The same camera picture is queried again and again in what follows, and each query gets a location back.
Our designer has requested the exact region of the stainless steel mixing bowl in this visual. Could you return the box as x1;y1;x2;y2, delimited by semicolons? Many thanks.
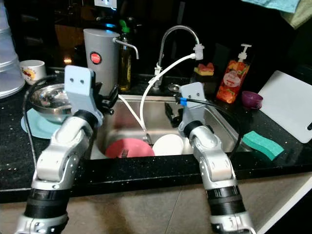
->
29;83;74;123

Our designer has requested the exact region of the stainless steel sink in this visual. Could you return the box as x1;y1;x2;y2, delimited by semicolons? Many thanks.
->
101;95;245;160

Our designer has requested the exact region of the thin white tube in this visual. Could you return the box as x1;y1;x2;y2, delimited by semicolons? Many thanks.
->
119;95;147;136

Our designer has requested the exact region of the white bowl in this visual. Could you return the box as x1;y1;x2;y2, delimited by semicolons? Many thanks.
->
152;133;186;157

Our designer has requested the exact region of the grey water filter canister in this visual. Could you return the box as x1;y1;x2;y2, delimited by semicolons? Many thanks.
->
82;28;140;96

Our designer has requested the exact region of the black sponge holder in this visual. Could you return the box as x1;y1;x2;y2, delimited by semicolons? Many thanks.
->
190;73;218;96

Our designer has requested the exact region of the green-capped oil bottle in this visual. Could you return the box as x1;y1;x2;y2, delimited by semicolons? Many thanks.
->
117;19;135;93

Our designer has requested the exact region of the pink plate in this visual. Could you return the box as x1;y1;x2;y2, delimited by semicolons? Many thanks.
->
104;137;155;159

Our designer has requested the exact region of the yellow and red sponge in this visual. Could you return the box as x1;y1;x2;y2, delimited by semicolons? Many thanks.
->
194;61;215;77

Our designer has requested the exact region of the orange pump soap bottle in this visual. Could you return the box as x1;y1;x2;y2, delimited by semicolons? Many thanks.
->
215;43;253;104

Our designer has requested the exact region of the light blue plate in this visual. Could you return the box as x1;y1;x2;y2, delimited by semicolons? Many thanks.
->
20;108;75;140

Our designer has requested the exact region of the small purple bowl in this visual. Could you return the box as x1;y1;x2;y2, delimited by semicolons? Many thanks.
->
241;90;264;110

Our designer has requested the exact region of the white printed mug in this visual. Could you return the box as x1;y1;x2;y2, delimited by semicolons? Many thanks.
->
19;59;46;85

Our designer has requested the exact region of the green sponge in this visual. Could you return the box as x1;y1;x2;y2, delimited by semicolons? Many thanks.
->
242;130;285;162

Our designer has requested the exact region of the translucent plastic container stack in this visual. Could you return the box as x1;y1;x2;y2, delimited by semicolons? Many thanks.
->
0;4;25;98

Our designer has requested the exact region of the white cutting board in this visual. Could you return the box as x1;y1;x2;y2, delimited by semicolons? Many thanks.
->
257;69;312;144

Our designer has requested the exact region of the teal towel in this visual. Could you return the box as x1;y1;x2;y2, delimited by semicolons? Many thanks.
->
241;0;301;14

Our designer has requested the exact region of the olive green cloth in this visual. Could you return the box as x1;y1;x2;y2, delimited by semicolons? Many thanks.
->
280;0;312;29

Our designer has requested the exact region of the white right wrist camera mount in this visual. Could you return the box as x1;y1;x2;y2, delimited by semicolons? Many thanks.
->
177;81;207;135

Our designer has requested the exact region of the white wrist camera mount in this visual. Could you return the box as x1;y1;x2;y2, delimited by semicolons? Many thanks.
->
64;65;103;128
177;81;207;135

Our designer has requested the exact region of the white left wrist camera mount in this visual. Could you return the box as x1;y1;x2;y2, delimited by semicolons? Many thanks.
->
64;65;103;128

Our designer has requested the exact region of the thick white faucet hose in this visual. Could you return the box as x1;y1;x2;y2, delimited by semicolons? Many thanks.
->
138;53;198;136

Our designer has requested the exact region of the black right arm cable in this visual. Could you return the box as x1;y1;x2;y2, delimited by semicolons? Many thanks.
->
175;97;243;149

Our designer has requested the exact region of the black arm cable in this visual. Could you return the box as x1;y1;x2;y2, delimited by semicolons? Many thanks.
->
175;97;243;149
25;75;69;169

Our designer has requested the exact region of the white faucet hose adapter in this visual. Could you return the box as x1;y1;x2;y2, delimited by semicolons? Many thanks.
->
194;43;205;61

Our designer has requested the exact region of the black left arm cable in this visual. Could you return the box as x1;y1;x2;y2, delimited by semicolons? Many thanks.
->
25;75;69;169

